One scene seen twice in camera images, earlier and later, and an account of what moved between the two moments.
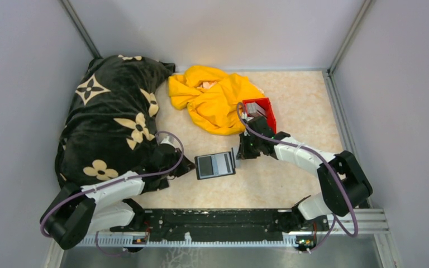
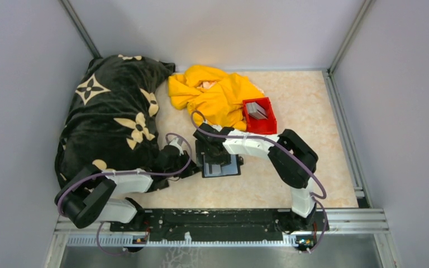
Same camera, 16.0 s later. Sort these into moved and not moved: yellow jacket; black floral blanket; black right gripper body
Moved: black right gripper body
Not moved: yellow jacket; black floral blanket
